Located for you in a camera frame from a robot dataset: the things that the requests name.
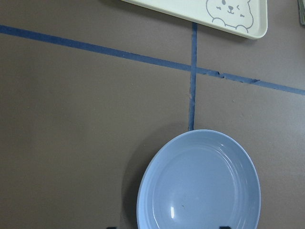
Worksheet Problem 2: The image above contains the blue plate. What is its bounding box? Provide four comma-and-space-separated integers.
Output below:
136, 129, 261, 229

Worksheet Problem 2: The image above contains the cream bear tray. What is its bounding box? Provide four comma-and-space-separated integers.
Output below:
127, 0, 268, 40

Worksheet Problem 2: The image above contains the grey folded cloth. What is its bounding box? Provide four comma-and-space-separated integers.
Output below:
298, 0, 305, 26

